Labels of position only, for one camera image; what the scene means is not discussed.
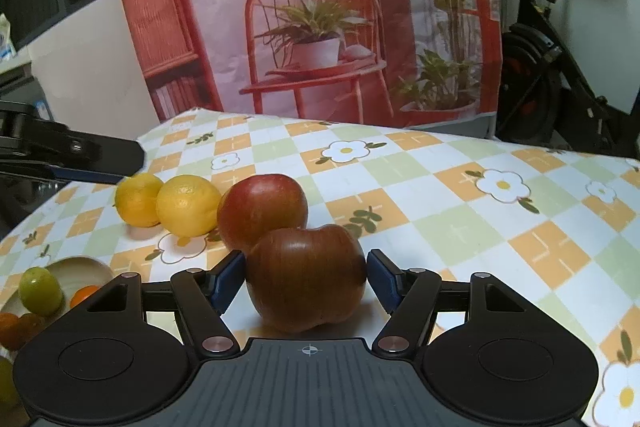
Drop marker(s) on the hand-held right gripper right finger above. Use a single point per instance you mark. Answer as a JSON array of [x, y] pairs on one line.
[[382, 281]]

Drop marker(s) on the beige round plate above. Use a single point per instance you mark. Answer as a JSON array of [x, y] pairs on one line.
[[80, 269]]

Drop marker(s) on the yellow lemon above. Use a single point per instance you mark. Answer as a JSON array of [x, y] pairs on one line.
[[137, 202], [187, 206]]

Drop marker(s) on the small green fruit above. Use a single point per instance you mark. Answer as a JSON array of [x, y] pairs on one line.
[[41, 291]]

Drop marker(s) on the red yellow apple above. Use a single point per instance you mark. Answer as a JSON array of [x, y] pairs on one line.
[[262, 209]]

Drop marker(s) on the white detergent bag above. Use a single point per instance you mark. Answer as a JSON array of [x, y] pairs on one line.
[[5, 39]]

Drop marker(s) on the grey washing machine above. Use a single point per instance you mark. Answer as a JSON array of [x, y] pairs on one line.
[[20, 207]]

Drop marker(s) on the checkered floral tablecloth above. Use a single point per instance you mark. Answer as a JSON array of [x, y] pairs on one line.
[[450, 232]]

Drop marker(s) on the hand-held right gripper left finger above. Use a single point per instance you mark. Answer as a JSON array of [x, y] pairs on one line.
[[227, 282]]

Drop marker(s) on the dark red apple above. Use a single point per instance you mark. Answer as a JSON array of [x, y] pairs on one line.
[[305, 279]]

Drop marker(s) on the black exercise bike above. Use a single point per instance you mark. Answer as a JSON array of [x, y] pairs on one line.
[[530, 82]]

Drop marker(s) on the large green fruit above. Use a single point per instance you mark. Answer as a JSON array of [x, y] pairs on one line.
[[6, 382]]

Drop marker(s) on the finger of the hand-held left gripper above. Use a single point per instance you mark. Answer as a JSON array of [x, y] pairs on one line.
[[90, 152]]

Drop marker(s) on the orange tangerine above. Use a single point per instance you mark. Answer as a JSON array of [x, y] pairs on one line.
[[7, 331], [84, 296], [31, 329]]

